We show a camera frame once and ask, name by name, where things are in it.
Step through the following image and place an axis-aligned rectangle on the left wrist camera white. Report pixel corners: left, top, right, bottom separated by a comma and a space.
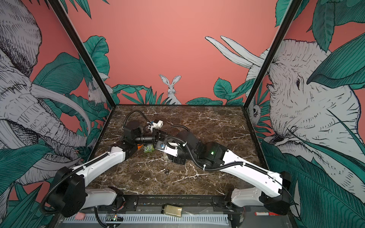
148, 120, 163, 132

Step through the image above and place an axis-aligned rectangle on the white remote control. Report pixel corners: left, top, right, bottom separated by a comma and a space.
163, 153, 170, 161

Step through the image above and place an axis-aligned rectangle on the brass metal box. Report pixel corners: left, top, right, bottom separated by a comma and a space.
162, 205, 182, 218

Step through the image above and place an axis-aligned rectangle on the small circuit board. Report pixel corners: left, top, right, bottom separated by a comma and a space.
106, 214, 124, 223

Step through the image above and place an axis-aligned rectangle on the black mounting rail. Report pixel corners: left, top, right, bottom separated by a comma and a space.
113, 195, 287, 213

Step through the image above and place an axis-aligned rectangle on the red white marker pen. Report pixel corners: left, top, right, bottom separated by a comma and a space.
254, 211, 279, 216

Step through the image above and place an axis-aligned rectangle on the white slotted cable duct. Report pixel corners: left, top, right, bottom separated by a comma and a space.
62, 213, 230, 225

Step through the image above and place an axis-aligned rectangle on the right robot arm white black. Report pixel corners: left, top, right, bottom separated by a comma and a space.
164, 131, 292, 215

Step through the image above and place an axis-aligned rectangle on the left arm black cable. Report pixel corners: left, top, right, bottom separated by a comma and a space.
123, 110, 152, 129

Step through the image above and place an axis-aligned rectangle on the pink eraser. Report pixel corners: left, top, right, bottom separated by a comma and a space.
75, 212, 86, 220

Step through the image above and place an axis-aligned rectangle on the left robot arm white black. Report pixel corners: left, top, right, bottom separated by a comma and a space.
39, 121, 163, 218

